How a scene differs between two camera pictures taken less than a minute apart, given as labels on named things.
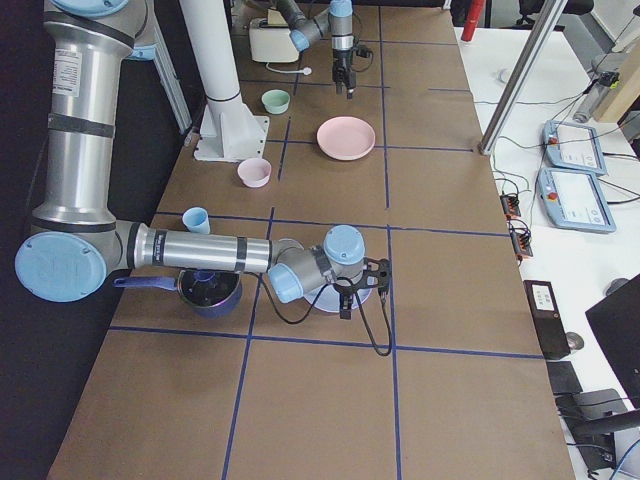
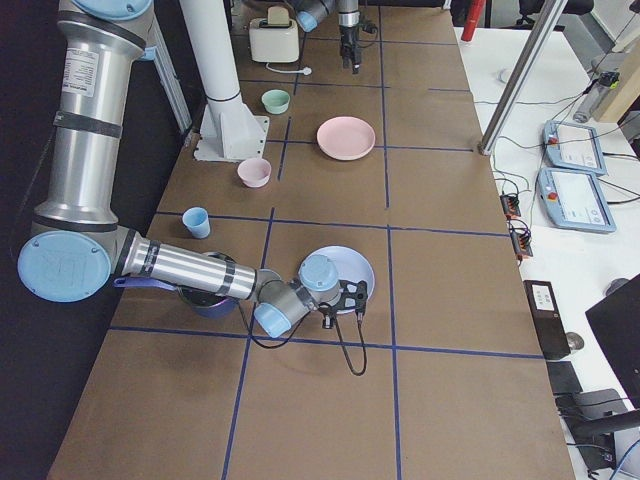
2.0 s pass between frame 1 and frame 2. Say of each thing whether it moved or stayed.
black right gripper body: moved
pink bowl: stayed
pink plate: stayed
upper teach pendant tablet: stayed
